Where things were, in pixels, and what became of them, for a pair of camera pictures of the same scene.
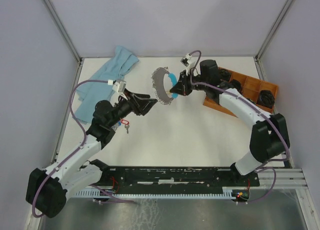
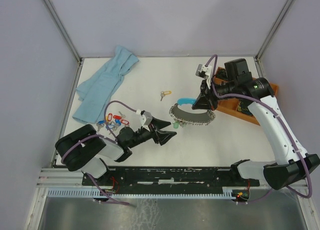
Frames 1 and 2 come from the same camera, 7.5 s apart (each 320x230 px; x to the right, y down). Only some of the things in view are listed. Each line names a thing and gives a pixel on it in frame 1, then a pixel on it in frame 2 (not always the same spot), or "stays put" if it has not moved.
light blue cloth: [115, 68] stays put
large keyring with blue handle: [158, 81] to [187, 118]
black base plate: [173, 176] stays put
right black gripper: [182, 88] to [206, 100]
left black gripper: [139, 104] to [160, 136]
